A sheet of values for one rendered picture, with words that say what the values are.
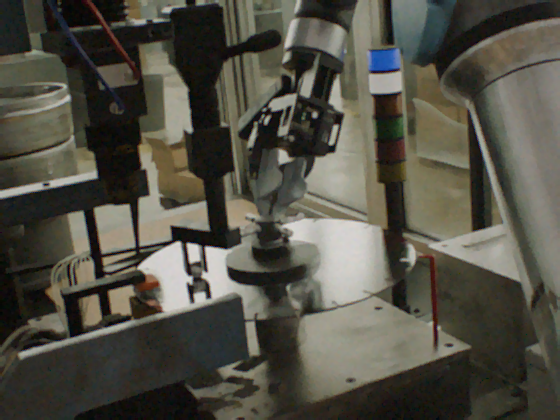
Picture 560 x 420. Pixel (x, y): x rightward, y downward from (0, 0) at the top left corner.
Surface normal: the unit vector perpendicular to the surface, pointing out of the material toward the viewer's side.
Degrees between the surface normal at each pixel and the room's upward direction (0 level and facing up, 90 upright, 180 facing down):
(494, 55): 108
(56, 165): 90
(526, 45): 101
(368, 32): 90
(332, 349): 0
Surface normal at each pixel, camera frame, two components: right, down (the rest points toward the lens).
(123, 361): 0.47, 0.21
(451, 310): -0.88, 0.22
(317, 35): 0.06, -0.12
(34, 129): 0.75, 0.11
